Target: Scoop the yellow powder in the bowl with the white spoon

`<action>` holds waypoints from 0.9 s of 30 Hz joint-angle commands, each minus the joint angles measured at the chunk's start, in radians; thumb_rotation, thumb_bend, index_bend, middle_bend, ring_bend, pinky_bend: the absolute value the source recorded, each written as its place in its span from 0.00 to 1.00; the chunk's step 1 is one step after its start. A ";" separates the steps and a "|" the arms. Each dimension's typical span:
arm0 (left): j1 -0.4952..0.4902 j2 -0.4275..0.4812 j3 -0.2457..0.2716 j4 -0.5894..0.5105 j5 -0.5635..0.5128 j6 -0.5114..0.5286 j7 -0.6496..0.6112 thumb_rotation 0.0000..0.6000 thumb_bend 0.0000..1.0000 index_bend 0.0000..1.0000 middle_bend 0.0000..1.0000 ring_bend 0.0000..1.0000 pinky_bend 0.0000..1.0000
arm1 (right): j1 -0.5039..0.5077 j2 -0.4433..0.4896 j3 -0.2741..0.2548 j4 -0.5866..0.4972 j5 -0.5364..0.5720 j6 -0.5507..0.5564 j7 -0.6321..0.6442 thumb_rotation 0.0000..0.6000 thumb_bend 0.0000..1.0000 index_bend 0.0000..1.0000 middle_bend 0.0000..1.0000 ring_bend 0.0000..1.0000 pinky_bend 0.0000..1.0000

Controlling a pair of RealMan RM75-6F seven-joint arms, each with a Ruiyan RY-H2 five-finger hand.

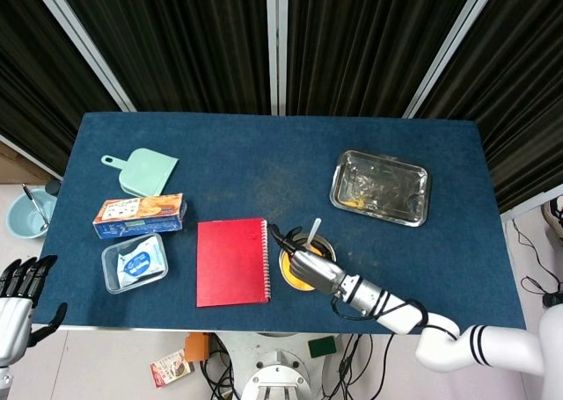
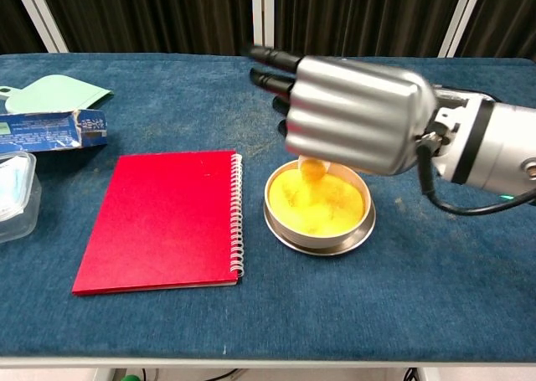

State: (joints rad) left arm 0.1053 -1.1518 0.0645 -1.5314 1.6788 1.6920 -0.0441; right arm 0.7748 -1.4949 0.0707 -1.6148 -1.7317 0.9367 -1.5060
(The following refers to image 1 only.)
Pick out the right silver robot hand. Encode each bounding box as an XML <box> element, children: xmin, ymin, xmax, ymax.
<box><xmin>267</xmin><ymin>222</ymin><xmax>348</xmax><ymax>295</ymax></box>

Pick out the blue table cloth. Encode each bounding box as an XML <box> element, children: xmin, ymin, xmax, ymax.
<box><xmin>33</xmin><ymin>112</ymin><xmax>528</xmax><ymax>333</ymax></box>

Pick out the red white snack packet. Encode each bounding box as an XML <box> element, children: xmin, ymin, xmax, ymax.
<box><xmin>149</xmin><ymin>349</ymin><xmax>194</xmax><ymax>390</ymax></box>

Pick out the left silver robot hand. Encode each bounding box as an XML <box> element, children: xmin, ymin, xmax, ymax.
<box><xmin>0</xmin><ymin>254</ymin><xmax>69</xmax><ymax>368</ymax></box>

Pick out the dark green rectangular object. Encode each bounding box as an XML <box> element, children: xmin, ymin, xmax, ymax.
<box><xmin>307</xmin><ymin>336</ymin><xmax>338</xmax><ymax>360</ymax></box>

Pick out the white plastic spoon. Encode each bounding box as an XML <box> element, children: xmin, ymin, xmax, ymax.
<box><xmin>306</xmin><ymin>218</ymin><xmax>323</xmax><ymax>250</ymax></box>

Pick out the mint green plastic dustpan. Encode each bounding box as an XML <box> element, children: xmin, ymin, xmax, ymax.
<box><xmin>100</xmin><ymin>148</ymin><xmax>179</xmax><ymax>197</ymax></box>

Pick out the blue cracker box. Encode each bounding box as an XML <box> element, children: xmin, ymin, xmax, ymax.
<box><xmin>91</xmin><ymin>193</ymin><xmax>188</xmax><ymax>240</ymax></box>

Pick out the brown cardboard box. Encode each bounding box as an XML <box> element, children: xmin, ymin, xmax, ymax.
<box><xmin>0</xmin><ymin>141</ymin><xmax>50</xmax><ymax>185</ymax></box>

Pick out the metal ladle with black handle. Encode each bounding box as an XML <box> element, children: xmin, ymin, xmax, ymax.
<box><xmin>21</xmin><ymin>183</ymin><xmax>49</xmax><ymax>233</ymax></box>

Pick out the red spiral notebook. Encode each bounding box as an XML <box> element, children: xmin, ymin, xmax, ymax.
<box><xmin>195</xmin><ymin>217</ymin><xmax>273</xmax><ymax>309</ymax></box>

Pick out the blue white wipes packet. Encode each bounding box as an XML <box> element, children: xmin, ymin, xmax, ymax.
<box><xmin>116</xmin><ymin>236</ymin><xmax>164</xmax><ymax>287</ymax></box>

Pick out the white sneaker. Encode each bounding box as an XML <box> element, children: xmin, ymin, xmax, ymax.
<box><xmin>543</xmin><ymin>196</ymin><xmax>563</xmax><ymax>243</ymax></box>

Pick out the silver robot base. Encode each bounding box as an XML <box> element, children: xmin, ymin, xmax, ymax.
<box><xmin>239</xmin><ymin>331</ymin><xmax>329</xmax><ymax>400</ymax></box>

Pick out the white table frame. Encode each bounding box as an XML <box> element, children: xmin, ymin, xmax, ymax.
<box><xmin>55</xmin><ymin>324</ymin><xmax>527</xmax><ymax>336</ymax></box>

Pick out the rectangular metal tray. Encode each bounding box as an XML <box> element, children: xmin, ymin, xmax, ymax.
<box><xmin>329</xmin><ymin>149</ymin><xmax>432</xmax><ymax>229</ymax></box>

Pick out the orange plastic object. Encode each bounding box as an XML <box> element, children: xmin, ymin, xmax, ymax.
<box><xmin>184</xmin><ymin>332</ymin><xmax>213</xmax><ymax>362</ymax></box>

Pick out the black floor cable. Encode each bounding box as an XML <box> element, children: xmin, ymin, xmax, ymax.
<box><xmin>320</xmin><ymin>332</ymin><xmax>379</xmax><ymax>400</ymax></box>
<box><xmin>505</xmin><ymin>218</ymin><xmax>563</xmax><ymax>309</ymax></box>
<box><xmin>200</xmin><ymin>332</ymin><xmax>247</xmax><ymax>400</ymax></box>

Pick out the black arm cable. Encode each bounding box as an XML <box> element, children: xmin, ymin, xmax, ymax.
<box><xmin>330</xmin><ymin>280</ymin><xmax>431</xmax><ymax>400</ymax></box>

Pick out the black pleated curtain panel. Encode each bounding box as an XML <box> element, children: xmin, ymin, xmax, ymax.
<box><xmin>415</xmin><ymin>0</ymin><xmax>563</xmax><ymax>215</ymax></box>
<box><xmin>0</xmin><ymin>0</ymin><xmax>123</xmax><ymax>178</ymax></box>
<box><xmin>285</xmin><ymin>0</ymin><xmax>481</xmax><ymax>119</ymax></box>
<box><xmin>52</xmin><ymin>0</ymin><xmax>272</xmax><ymax>115</ymax></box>

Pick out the yellow metal-rimmed bowl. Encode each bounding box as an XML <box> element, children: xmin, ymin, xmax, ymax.
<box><xmin>278</xmin><ymin>230</ymin><xmax>338</xmax><ymax>292</ymax></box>

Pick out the light blue bowl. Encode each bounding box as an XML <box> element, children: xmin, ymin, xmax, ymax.
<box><xmin>6</xmin><ymin>187</ymin><xmax>58</xmax><ymax>241</ymax></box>

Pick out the white aluminium partition post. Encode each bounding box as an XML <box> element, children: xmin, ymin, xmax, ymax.
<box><xmin>0</xmin><ymin>132</ymin><xmax>61</xmax><ymax>182</ymax></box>
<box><xmin>500</xmin><ymin>184</ymin><xmax>563</xmax><ymax>223</ymax></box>
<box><xmin>265</xmin><ymin>0</ymin><xmax>290</xmax><ymax>116</ymax></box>
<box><xmin>26</xmin><ymin>0</ymin><xmax>137</xmax><ymax>113</ymax></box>
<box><xmin>402</xmin><ymin>0</ymin><xmax>505</xmax><ymax>120</ymax></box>

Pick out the clear plastic food container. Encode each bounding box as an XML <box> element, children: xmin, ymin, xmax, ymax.
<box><xmin>100</xmin><ymin>232</ymin><xmax>170</xmax><ymax>295</ymax></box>

